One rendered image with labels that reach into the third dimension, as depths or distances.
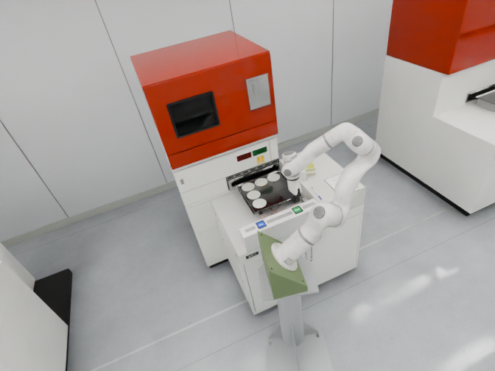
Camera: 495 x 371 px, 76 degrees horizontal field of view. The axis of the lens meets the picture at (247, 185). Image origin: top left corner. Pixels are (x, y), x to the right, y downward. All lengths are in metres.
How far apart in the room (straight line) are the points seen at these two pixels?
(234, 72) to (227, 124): 0.34
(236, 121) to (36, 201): 2.70
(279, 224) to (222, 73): 1.00
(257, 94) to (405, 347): 2.03
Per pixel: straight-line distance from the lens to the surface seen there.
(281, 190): 2.36
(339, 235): 2.45
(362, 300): 2.85
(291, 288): 1.83
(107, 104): 3.63
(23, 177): 4.06
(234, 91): 2.12
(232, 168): 2.42
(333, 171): 2.41
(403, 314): 2.85
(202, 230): 2.70
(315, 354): 2.61
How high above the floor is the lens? 2.43
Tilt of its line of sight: 39 degrees down
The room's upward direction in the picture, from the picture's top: 11 degrees counter-clockwise
